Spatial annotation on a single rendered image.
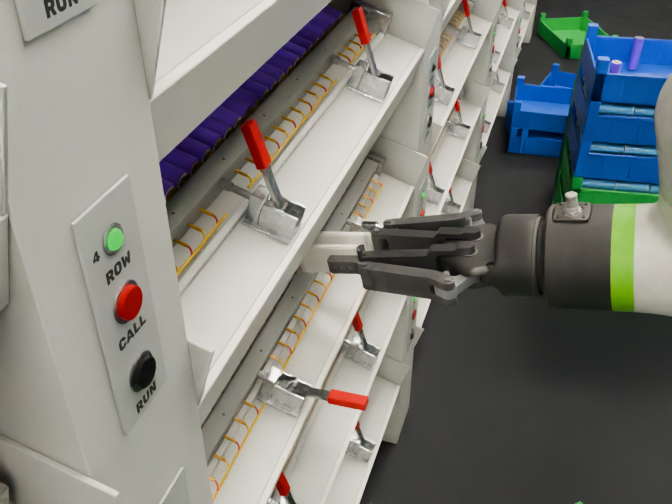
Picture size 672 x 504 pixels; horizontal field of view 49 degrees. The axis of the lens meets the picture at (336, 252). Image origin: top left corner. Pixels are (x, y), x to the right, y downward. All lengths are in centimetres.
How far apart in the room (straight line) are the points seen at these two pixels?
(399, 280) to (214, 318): 23
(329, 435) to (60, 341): 65
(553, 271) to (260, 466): 30
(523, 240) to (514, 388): 87
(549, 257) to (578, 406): 89
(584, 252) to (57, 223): 45
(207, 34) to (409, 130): 61
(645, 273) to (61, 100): 47
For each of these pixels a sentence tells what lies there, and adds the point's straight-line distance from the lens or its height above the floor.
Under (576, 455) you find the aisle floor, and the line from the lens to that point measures 143.
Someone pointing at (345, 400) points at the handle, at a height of 57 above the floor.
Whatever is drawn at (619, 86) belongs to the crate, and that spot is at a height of 51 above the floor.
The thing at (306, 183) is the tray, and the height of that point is 74.
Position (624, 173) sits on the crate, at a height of 34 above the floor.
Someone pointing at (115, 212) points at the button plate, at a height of 89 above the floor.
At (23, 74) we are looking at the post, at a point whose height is 96.
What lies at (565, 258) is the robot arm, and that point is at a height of 70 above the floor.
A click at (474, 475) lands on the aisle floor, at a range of 136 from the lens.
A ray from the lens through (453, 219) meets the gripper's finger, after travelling 73.
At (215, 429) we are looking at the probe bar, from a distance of 64.
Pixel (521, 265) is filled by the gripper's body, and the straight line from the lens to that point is 65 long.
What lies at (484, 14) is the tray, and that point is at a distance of 165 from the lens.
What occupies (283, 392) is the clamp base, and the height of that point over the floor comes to 57.
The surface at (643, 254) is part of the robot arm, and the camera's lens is 63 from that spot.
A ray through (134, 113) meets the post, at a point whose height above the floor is 92.
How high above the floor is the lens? 106
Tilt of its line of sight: 36 degrees down
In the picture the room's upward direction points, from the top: straight up
